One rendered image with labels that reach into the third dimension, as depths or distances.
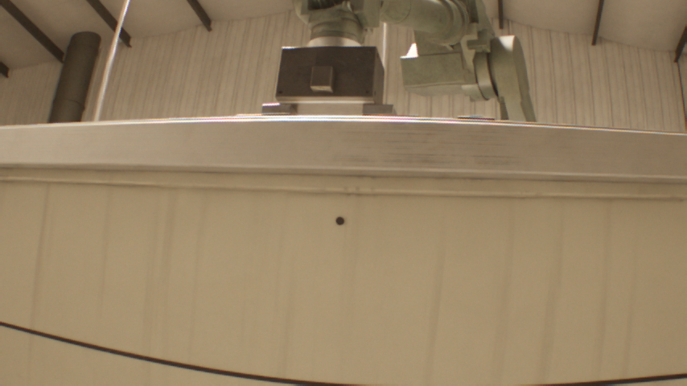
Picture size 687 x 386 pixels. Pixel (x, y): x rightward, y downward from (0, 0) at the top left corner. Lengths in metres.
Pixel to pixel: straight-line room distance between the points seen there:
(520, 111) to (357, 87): 1.13
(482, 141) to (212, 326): 0.37
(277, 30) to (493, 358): 10.45
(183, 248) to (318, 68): 0.85
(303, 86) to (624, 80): 9.05
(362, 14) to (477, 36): 0.91
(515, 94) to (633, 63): 8.15
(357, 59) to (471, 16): 1.06
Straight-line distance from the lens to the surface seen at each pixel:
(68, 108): 11.41
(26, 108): 12.89
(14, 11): 11.56
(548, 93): 10.26
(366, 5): 1.78
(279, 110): 1.73
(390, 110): 1.67
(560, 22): 10.52
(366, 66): 1.69
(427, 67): 2.71
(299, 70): 1.72
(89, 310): 0.95
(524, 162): 0.81
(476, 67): 2.67
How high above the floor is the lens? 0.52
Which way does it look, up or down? 17 degrees up
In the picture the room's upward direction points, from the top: 5 degrees clockwise
